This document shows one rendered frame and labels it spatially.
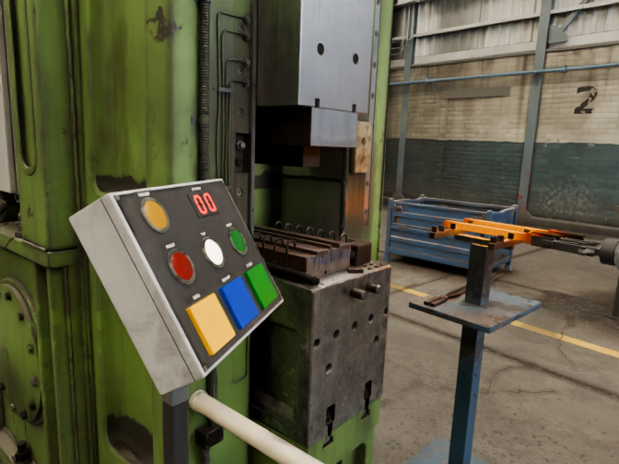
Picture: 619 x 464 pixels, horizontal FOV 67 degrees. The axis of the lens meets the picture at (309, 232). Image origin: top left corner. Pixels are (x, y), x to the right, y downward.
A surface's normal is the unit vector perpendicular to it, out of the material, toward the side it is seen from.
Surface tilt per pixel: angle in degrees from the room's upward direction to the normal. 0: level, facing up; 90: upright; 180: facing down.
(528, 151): 90
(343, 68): 90
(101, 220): 90
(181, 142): 90
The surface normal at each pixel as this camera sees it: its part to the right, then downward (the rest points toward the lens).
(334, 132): 0.76, 0.15
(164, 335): -0.27, 0.17
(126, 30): -0.65, 0.10
